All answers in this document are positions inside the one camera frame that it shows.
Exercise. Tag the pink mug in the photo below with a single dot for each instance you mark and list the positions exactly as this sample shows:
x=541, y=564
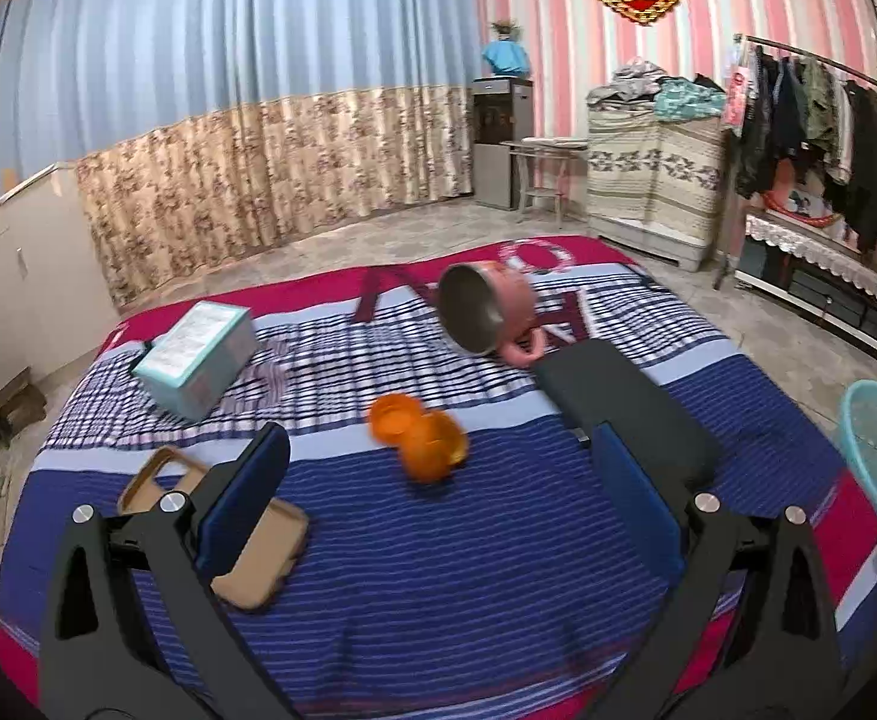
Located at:
x=498, y=307

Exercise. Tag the teal tissue box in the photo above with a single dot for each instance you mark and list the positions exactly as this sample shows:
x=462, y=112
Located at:
x=198, y=360

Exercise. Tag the orange plastic container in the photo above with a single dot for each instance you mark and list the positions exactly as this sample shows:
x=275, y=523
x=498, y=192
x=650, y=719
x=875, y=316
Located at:
x=427, y=446

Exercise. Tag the white cabinet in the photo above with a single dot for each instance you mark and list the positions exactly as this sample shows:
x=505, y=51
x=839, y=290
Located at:
x=26, y=277

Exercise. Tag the tan phone case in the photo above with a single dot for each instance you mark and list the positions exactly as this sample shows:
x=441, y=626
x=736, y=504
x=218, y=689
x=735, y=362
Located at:
x=258, y=547

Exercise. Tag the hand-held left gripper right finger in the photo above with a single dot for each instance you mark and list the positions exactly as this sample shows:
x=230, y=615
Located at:
x=637, y=510

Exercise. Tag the small table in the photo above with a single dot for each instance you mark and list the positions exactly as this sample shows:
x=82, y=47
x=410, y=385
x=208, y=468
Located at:
x=547, y=144

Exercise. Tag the black case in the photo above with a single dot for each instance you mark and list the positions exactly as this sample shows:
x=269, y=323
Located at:
x=618, y=397

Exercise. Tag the blue covered water bottle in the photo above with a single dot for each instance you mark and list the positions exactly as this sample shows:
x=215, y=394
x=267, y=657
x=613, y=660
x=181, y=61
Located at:
x=504, y=58

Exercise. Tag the small potted plant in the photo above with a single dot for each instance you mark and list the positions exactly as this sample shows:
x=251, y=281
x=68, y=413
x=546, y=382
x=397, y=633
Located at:
x=504, y=28

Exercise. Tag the pink hanging bag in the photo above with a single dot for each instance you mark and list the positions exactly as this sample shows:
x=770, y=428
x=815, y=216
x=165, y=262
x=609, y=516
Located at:
x=740, y=90

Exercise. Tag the blue floral curtain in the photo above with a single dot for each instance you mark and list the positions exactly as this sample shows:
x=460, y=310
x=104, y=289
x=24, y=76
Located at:
x=221, y=90

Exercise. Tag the low tv stand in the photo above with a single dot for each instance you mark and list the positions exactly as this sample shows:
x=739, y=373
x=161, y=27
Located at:
x=821, y=300

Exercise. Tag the metal clothes rack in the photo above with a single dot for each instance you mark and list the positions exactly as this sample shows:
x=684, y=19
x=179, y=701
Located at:
x=806, y=51

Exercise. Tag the white lace cloth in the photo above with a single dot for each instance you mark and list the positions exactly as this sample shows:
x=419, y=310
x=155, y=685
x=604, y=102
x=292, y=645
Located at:
x=821, y=247

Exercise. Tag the small wooden stool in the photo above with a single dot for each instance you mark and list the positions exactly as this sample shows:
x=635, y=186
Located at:
x=7, y=416

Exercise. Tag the grey water dispenser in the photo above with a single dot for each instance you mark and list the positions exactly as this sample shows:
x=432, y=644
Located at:
x=498, y=150

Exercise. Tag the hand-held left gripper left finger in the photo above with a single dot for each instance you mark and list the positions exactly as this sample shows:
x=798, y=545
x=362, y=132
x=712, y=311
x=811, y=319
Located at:
x=247, y=499

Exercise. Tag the grey clothes pile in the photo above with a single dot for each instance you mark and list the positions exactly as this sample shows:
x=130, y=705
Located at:
x=626, y=82

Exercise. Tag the teal clothes pile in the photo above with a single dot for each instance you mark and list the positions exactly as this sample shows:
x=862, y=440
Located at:
x=690, y=99

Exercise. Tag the patterned cloth covered cabinet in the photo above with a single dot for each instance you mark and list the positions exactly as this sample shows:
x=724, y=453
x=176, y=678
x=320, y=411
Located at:
x=656, y=180

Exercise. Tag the row of hanging clothes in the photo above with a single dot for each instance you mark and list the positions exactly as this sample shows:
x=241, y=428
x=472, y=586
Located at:
x=858, y=142

